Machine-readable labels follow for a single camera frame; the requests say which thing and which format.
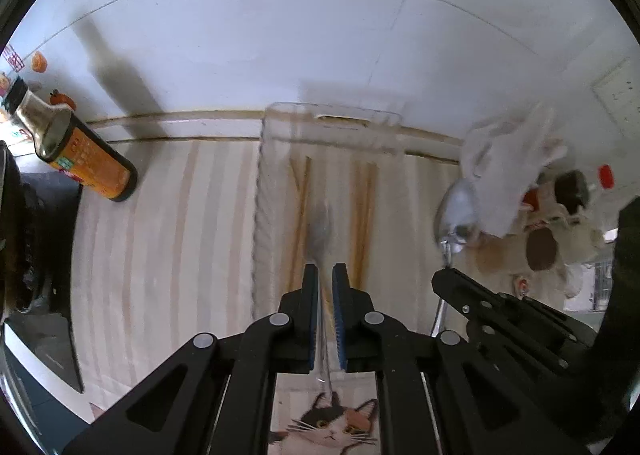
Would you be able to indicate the steel wok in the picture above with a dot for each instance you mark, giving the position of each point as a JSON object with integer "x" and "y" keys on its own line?
{"x": 12, "y": 235}

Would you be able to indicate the row of wooden chopsticks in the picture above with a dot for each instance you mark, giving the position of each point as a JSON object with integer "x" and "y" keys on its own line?
{"x": 300, "y": 205}

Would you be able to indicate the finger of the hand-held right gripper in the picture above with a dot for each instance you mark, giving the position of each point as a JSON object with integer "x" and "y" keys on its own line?
{"x": 480, "y": 302}

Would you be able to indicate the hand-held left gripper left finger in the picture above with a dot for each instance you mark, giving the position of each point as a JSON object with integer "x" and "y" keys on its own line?
{"x": 312, "y": 315}

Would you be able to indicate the small orange and white packet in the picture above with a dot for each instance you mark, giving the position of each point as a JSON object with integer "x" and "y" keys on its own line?
{"x": 522, "y": 285}

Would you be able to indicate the soy sauce bottle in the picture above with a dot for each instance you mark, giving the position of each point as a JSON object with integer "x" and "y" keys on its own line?
{"x": 85, "y": 160}

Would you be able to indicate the white wall socket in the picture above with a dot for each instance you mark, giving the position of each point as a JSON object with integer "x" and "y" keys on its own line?
{"x": 620, "y": 90}

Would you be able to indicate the white plastic bag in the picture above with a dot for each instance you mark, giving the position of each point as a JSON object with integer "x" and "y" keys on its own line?
{"x": 505, "y": 170}

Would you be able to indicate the jar with brown lid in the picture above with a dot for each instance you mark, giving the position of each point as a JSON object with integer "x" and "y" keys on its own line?
{"x": 542, "y": 247}

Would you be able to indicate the dark bottle with red cap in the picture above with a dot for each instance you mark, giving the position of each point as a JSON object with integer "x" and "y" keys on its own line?
{"x": 572, "y": 190}

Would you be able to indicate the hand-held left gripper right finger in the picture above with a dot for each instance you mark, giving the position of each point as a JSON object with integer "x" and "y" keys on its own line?
{"x": 340, "y": 315}

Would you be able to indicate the cat printed striped tablecloth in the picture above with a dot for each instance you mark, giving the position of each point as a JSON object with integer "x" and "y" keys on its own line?
{"x": 150, "y": 235}

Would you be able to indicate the teal cabinet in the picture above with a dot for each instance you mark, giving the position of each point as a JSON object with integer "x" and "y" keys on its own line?
{"x": 15, "y": 390}

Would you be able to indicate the black stove top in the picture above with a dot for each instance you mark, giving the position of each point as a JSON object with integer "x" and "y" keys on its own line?
{"x": 50, "y": 335}

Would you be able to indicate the metal spoon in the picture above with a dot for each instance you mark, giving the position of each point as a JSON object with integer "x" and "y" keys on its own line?
{"x": 320, "y": 230}
{"x": 457, "y": 215}

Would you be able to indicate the colourful cartoon wall stickers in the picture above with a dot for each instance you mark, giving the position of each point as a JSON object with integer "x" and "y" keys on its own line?
{"x": 39, "y": 62}

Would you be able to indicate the frosted glass sliding door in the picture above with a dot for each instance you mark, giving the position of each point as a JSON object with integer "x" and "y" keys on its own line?
{"x": 600, "y": 280}

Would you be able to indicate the red square wall sticker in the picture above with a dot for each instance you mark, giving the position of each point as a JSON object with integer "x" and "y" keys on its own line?
{"x": 13, "y": 57}

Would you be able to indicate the clear plastic container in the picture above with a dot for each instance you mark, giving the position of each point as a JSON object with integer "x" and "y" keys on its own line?
{"x": 280, "y": 175}

